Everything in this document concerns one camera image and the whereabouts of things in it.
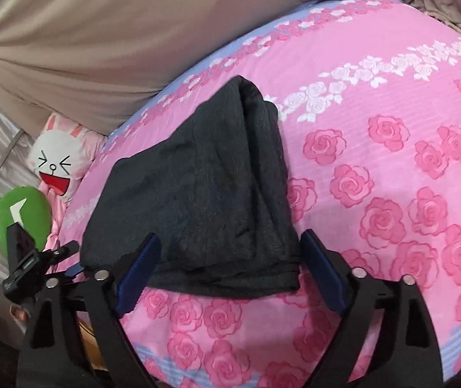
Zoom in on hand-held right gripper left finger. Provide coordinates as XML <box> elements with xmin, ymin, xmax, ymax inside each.
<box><xmin>16</xmin><ymin>232</ymin><xmax>162</xmax><ymax>388</ymax></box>

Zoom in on green plush toy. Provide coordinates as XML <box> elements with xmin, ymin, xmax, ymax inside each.
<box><xmin>0</xmin><ymin>186</ymin><xmax>52</xmax><ymax>258</ymax></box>

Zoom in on wooden bed frame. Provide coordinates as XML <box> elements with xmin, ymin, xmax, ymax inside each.
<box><xmin>78</xmin><ymin>311</ymin><xmax>107</xmax><ymax>374</ymax></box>

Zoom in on pink satin cloth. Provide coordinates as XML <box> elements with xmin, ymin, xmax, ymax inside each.
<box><xmin>38</xmin><ymin>182</ymin><xmax>71</xmax><ymax>269</ymax></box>

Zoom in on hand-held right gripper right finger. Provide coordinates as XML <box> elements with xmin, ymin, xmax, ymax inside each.
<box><xmin>300</xmin><ymin>229</ymin><xmax>446</xmax><ymax>388</ymax></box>

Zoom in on grey metal rail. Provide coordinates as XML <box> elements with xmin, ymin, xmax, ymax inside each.
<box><xmin>0</xmin><ymin>129</ymin><xmax>26</xmax><ymax>197</ymax></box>

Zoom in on white rabbit face pillow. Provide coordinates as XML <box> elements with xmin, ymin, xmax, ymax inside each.
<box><xmin>27</xmin><ymin>112</ymin><xmax>108</xmax><ymax>205</ymax></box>

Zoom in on beige draped cloth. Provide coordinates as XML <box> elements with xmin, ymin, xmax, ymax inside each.
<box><xmin>0</xmin><ymin>0</ymin><xmax>461</xmax><ymax>140</ymax></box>

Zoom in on dark grey pants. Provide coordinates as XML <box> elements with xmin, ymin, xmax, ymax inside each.
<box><xmin>80</xmin><ymin>75</ymin><xmax>302</xmax><ymax>300</ymax></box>

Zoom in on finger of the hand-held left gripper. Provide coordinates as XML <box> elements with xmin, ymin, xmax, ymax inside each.
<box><xmin>42</xmin><ymin>241</ymin><xmax>81</xmax><ymax>266</ymax></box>
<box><xmin>2</xmin><ymin>222</ymin><xmax>44</xmax><ymax>305</ymax></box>

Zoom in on pink rose print bedsheet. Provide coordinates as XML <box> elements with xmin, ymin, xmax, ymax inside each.
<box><xmin>58</xmin><ymin>0</ymin><xmax>461</xmax><ymax>388</ymax></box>

